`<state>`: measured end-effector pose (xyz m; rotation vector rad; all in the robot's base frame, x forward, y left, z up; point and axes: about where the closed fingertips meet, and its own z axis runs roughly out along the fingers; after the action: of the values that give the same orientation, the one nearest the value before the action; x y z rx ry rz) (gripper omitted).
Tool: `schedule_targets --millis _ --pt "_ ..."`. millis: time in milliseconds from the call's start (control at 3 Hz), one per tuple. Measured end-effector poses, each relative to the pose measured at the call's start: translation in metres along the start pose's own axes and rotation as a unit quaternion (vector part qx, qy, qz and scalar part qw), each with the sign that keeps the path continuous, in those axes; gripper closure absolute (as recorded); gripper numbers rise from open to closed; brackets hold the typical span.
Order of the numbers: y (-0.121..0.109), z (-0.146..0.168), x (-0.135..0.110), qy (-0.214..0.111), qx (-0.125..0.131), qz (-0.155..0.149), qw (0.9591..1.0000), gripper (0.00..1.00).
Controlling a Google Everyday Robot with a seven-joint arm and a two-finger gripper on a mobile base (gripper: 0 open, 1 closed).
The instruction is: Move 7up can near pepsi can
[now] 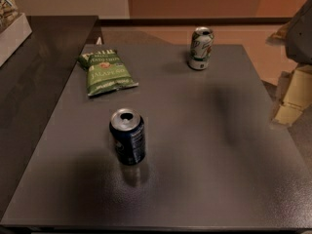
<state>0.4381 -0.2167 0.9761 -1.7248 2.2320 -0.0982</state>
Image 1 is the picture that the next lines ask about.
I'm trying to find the dark blue pepsi can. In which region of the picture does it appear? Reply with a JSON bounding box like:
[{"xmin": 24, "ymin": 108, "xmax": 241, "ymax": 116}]
[{"xmin": 109, "ymin": 108, "xmax": 145, "ymax": 166}]

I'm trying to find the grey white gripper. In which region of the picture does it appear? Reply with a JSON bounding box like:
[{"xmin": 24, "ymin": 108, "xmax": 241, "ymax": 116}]
[{"xmin": 273, "ymin": 0, "xmax": 312, "ymax": 126}]

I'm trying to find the green white 7up can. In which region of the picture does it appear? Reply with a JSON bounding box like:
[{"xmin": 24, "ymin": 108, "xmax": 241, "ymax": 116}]
[{"xmin": 188, "ymin": 26, "xmax": 215, "ymax": 70}]

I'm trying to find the white box with snacks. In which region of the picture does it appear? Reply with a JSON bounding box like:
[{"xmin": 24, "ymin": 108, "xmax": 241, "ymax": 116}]
[{"xmin": 0, "ymin": 0, "xmax": 32, "ymax": 66}]

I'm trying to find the dark wooden side counter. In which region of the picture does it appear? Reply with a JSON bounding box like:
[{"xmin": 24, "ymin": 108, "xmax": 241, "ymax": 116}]
[{"xmin": 0, "ymin": 16, "xmax": 101, "ymax": 219}]

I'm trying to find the green jalapeno chips bag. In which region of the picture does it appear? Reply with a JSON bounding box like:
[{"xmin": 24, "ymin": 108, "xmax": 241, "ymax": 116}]
[{"xmin": 77, "ymin": 49, "xmax": 138, "ymax": 98}]

